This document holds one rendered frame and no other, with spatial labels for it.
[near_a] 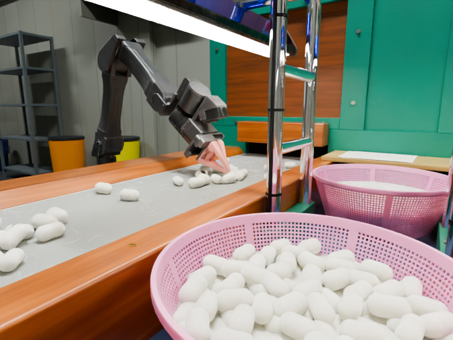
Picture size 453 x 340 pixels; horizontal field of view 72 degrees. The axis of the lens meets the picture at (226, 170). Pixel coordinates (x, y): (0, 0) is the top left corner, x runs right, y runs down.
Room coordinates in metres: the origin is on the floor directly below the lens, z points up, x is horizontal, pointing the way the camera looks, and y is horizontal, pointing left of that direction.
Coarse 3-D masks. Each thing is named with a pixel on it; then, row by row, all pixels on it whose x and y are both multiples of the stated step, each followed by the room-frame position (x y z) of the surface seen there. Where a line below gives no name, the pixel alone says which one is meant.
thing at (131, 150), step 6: (126, 138) 2.91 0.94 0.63; (132, 138) 2.96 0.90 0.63; (138, 138) 3.04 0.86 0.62; (126, 144) 2.91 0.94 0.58; (132, 144) 2.96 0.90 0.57; (138, 144) 3.05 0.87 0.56; (126, 150) 2.91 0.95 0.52; (132, 150) 2.96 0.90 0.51; (138, 150) 3.05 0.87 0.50; (120, 156) 2.89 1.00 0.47; (126, 156) 2.91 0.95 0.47; (132, 156) 2.96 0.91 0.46; (138, 156) 3.05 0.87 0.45
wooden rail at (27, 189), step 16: (128, 160) 0.84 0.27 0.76; (144, 160) 0.84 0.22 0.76; (160, 160) 0.84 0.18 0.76; (176, 160) 0.86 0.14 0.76; (192, 160) 0.91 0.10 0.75; (32, 176) 0.63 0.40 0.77; (48, 176) 0.63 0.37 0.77; (64, 176) 0.63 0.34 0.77; (80, 176) 0.63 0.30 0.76; (96, 176) 0.65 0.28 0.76; (112, 176) 0.68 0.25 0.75; (128, 176) 0.70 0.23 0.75; (144, 176) 0.74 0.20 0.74; (0, 192) 0.51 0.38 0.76; (16, 192) 0.52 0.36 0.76; (32, 192) 0.54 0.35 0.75; (48, 192) 0.55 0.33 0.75; (64, 192) 0.57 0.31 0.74; (0, 208) 0.48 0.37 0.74
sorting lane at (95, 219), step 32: (256, 160) 0.99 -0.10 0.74; (288, 160) 0.99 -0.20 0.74; (96, 192) 0.59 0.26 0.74; (160, 192) 0.59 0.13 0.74; (192, 192) 0.59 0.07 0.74; (224, 192) 0.59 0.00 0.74; (64, 224) 0.42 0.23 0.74; (96, 224) 0.42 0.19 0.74; (128, 224) 0.42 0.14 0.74; (32, 256) 0.32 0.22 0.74; (64, 256) 0.32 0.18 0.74
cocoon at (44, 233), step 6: (54, 222) 0.38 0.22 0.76; (60, 222) 0.38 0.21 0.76; (42, 228) 0.36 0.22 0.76; (48, 228) 0.36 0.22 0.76; (54, 228) 0.37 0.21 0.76; (60, 228) 0.37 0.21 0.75; (36, 234) 0.35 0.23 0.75; (42, 234) 0.35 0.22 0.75; (48, 234) 0.36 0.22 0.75; (54, 234) 0.36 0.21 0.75; (60, 234) 0.37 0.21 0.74; (42, 240) 0.36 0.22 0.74
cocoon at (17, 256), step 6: (12, 252) 0.30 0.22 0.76; (18, 252) 0.30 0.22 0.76; (0, 258) 0.29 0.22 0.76; (6, 258) 0.28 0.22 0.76; (12, 258) 0.29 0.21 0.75; (18, 258) 0.29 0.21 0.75; (0, 264) 0.28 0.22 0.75; (6, 264) 0.28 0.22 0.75; (12, 264) 0.29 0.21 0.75; (0, 270) 0.28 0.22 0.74; (6, 270) 0.28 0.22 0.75; (12, 270) 0.29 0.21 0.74
